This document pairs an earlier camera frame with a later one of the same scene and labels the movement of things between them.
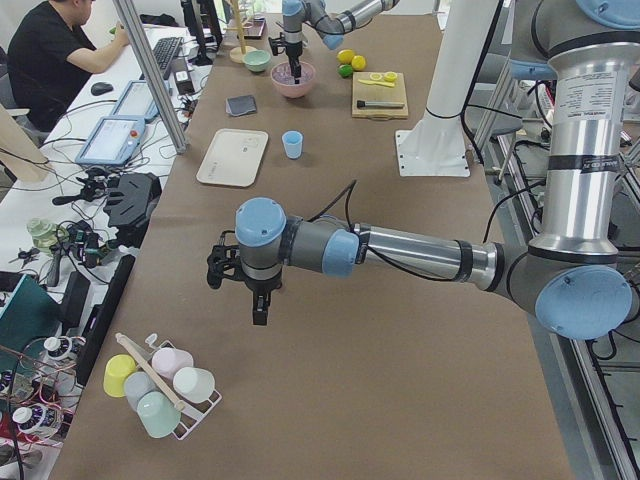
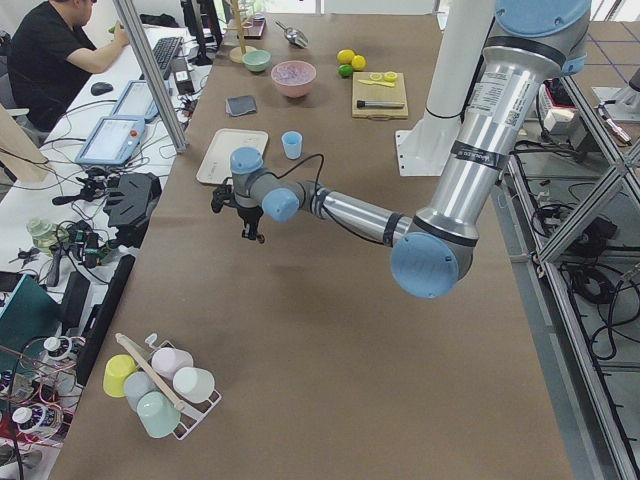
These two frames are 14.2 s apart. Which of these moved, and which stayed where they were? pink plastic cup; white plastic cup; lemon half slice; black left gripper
Moved: black left gripper
Stayed: lemon half slice; white plastic cup; pink plastic cup
